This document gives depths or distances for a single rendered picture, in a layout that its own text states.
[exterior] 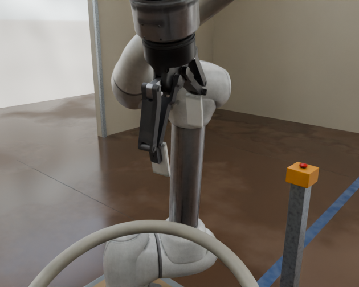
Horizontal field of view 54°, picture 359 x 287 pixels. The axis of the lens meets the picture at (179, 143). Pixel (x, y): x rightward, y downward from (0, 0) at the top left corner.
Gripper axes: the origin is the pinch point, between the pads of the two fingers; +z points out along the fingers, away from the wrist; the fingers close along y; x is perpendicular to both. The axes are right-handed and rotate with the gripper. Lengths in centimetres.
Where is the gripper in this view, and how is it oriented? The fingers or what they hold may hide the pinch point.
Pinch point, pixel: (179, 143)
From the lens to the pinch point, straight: 61.8
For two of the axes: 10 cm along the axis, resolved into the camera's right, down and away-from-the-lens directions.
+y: -4.4, 6.1, -6.6
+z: 0.8, 7.6, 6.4
